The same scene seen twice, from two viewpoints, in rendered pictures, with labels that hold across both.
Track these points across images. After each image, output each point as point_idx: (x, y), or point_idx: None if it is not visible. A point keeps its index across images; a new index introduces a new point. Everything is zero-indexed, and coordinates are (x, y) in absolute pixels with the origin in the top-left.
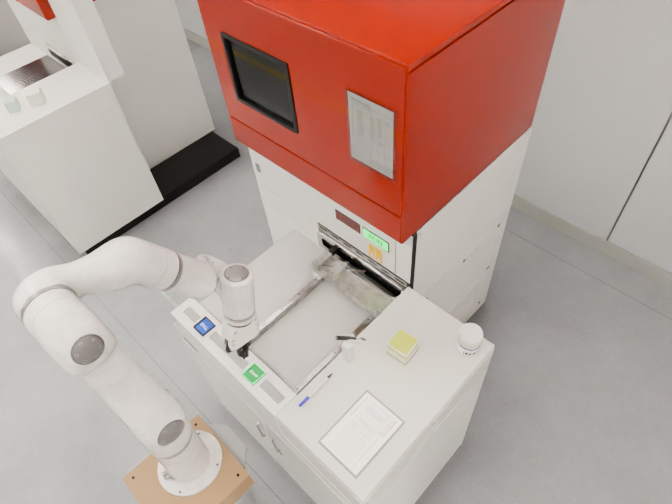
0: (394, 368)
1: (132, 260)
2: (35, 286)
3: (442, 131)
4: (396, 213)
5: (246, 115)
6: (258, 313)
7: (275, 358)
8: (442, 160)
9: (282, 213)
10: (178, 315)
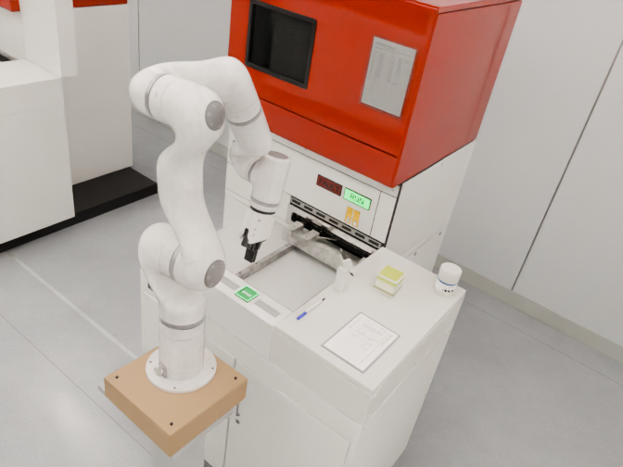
0: (382, 299)
1: (242, 72)
2: (160, 70)
3: (438, 88)
4: (395, 153)
5: None
6: (230, 268)
7: None
8: (431, 119)
9: (247, 195)
10: None
